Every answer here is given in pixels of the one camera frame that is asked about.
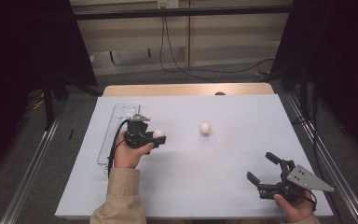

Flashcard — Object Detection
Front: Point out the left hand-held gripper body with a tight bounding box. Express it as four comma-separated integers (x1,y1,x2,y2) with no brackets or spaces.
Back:
123,113,157,156

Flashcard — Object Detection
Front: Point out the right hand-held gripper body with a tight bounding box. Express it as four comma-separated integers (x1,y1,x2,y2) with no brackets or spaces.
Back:
256,159,336,203

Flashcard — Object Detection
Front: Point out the marked white table tennis ball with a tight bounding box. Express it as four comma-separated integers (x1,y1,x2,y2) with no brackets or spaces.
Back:
152,128,167,140

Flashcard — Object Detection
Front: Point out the clear plastic storage bin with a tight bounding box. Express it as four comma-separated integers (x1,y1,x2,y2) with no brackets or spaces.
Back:
96,103,142,166

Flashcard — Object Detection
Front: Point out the plain white table tennis ball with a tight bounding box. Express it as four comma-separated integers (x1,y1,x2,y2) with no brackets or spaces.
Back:
200,122,212,136

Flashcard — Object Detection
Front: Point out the person's left hand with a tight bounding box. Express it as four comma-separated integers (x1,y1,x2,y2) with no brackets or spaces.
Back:
113,130,155,170

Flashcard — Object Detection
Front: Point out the person's right hand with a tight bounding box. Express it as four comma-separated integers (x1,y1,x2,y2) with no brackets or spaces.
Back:
272,189,319,224

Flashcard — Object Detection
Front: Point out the white table sheet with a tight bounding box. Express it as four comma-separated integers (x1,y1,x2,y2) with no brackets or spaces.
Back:
54,94,335,219

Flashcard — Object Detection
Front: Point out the wooden table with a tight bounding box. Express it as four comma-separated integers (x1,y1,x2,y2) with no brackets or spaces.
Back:
101,81,276,98

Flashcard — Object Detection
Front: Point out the black metal stand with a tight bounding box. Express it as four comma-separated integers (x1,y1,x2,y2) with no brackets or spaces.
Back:
42,76,56,131

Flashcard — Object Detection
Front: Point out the black curtain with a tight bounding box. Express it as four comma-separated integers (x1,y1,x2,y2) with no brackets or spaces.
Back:
0,0,99,180
269,0,358,164

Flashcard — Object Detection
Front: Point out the black horizontal bar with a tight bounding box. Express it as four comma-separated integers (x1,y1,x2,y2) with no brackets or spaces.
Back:
74,5,294,21

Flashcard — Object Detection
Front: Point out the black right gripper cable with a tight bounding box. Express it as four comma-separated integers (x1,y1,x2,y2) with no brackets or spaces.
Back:
304,188,319,213

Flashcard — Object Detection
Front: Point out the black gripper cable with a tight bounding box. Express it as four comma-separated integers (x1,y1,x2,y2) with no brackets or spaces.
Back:
106,119,132,179
304,188,319,213

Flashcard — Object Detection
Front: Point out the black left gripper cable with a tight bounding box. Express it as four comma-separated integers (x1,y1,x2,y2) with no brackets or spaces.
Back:
106,119,132,179

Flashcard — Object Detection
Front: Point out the metal floor rail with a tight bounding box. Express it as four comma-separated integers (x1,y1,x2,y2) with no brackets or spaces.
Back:
282,92,358,224
0,101,68,224

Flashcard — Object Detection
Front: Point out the black wall cable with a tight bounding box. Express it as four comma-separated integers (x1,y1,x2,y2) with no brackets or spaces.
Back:
158,16,216,84
163,16,276,75

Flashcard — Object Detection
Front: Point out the yellow floor cable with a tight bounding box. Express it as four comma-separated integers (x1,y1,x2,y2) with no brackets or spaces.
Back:
27,91,46,111

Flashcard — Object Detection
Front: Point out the white wall socket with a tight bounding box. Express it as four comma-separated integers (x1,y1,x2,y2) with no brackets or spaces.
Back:
157,0,180,9

